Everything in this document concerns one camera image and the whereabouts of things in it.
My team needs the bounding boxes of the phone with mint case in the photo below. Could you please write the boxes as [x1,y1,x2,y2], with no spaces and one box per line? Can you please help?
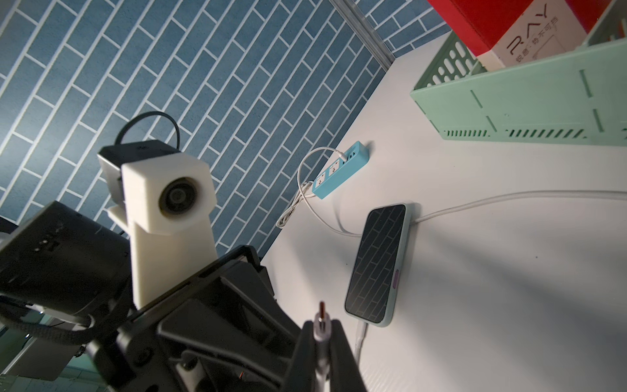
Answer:
[344,204,411,328]

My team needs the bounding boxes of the green file organizer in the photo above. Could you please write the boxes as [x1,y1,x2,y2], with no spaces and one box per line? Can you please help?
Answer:
[410,1,626,147]

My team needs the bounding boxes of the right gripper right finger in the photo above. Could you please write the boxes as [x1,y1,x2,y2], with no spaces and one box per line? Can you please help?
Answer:
[329,319,367,392]

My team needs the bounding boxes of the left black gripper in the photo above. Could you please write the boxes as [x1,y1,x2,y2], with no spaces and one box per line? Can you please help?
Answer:
[88,245,300,391]

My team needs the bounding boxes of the coiled white cord left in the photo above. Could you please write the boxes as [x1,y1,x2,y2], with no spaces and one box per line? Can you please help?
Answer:
[275,146,363,239]

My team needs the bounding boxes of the white charging cable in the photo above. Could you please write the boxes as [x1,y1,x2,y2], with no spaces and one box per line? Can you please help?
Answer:
[410,189,627,225]

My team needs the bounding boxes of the red box folder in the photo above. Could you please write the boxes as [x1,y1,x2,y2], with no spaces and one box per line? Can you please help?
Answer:
[430,0,611,71]

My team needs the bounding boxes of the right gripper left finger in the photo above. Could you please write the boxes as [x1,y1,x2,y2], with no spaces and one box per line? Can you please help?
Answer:
[280,321,317,392]

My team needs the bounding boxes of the teal power strip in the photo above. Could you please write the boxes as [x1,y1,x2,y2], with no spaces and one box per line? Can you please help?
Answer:
[312,141,370,199]

